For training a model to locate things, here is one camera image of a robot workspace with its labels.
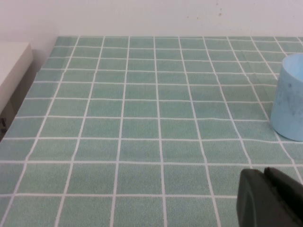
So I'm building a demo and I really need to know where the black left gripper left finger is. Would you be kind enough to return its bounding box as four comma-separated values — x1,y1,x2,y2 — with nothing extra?
236,168,303,227

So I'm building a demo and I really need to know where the green checkered tablecloth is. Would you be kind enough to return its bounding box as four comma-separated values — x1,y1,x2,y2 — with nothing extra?
0,35,303,227

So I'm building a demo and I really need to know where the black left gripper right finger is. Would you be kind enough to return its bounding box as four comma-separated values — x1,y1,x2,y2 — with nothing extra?
263,166,303,222

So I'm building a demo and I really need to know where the light blue cup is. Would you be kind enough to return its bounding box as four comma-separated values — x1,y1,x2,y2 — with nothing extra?
270,53,303,142

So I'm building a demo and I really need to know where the white cabinet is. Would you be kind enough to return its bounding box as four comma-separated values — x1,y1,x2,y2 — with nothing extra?
0,41,33,114

